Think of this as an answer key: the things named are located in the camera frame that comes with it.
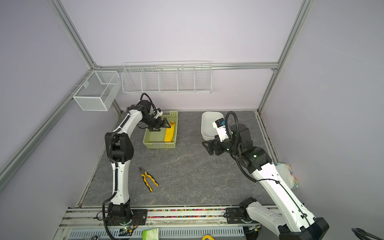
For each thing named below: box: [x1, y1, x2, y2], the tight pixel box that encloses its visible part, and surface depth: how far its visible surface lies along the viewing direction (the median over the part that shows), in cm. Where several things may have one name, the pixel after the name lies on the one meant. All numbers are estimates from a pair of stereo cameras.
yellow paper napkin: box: [164, 121, 176, 142], surface depth 106 cm
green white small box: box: [142, 228, 160, 240], surface depth 69 cm
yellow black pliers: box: [138, 166, 159, 192], surface depth 88 cm
